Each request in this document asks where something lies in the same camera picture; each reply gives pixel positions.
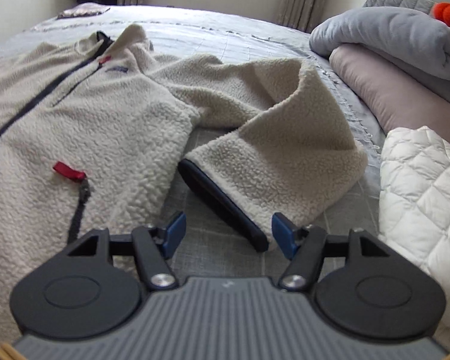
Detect grey checked bedspread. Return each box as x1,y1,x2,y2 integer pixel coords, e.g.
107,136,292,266
0,7,385,279

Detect grey folded blanket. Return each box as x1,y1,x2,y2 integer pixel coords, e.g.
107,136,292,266
310,7,450,102

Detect cream fleece jacket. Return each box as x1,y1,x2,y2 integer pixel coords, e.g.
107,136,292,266
0,25,368,340

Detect small folded pink cloth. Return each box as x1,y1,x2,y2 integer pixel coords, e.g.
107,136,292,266
57,2,110,20

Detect white quilted down jacket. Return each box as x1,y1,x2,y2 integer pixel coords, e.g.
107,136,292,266
379,126,450,349

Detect pink pillow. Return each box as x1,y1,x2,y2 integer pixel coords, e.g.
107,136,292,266
330,44,450,143

